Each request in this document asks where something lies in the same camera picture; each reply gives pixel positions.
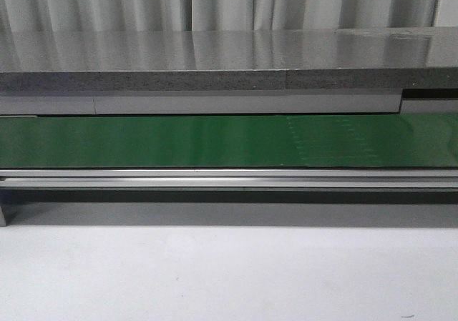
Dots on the aluminium conveyor front rail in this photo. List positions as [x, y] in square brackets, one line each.
[229, 178]

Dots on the green conveyor belt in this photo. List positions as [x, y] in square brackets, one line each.
[380, 140]

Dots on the grey pleated curtain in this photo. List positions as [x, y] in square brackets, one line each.
[212, 15]

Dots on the grey conveyor back guard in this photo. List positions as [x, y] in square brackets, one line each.
[284, 101]

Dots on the grey granite slab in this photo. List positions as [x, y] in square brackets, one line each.
[393, 58]

